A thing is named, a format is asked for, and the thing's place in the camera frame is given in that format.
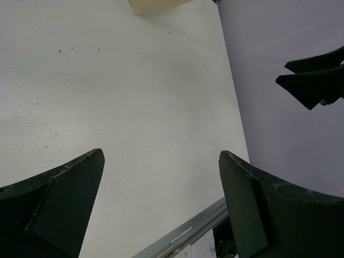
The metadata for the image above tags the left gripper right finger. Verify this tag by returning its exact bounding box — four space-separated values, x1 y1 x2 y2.
219 150 343 257

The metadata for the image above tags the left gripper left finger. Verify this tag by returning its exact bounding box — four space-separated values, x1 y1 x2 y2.
1 148 105 257

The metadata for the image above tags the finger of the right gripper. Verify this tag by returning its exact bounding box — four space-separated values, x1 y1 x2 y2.
276 64 343 110
284 46 344 73

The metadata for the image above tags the cream paper bag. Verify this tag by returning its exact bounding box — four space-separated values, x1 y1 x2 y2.
129 0 193 15

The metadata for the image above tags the white paper sheet front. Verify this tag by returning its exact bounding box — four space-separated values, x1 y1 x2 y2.
171 230 217 258

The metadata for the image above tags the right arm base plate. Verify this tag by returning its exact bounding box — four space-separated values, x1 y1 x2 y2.
213 217 238 258

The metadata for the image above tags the aluminium table frame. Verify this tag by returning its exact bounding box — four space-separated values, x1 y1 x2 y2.
133 198 228 258

